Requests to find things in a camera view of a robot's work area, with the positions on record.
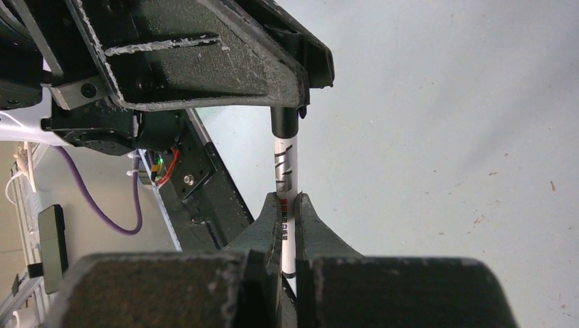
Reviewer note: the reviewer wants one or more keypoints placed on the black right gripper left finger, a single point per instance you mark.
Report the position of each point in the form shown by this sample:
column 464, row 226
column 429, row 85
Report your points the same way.
column 239, row 286

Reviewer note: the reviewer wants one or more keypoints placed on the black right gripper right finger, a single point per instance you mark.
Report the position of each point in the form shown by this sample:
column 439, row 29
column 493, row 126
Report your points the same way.
column 339, row 287

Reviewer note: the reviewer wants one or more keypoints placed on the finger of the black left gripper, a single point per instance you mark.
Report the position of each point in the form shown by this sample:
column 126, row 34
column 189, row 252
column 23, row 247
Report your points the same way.
column 311, row 53
column 165, row 55

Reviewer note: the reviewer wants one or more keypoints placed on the white whiteboard marker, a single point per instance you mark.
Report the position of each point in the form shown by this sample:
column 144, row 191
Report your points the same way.
column 284, row 122

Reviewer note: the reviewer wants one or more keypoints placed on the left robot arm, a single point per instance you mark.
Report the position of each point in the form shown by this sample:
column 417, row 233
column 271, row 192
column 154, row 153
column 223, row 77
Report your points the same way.
column 45, row 60

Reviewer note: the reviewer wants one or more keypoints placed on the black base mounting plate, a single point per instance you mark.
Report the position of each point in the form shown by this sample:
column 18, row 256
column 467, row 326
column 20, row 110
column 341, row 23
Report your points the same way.
column 200, row 202

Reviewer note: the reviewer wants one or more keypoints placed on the small black box device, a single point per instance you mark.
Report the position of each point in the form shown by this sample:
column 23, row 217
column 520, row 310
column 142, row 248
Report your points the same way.
column 53, row 250

